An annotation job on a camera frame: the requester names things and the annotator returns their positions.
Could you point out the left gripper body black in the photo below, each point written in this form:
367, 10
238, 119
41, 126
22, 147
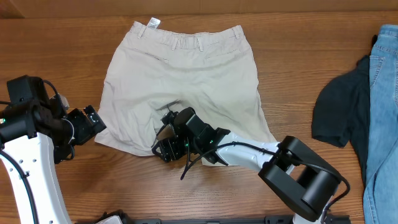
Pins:
83, 128

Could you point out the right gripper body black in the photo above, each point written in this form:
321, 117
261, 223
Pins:
168, 147

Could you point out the beige shorts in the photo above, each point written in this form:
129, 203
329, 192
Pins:
155, 71

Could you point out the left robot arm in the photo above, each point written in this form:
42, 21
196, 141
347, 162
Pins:
37, 133

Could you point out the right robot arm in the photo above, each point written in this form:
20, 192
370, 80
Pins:
302, 179

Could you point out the dark navy shirt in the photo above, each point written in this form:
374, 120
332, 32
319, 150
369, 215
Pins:
341, 114

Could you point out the blue denim jeans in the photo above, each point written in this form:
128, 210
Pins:
380, 192

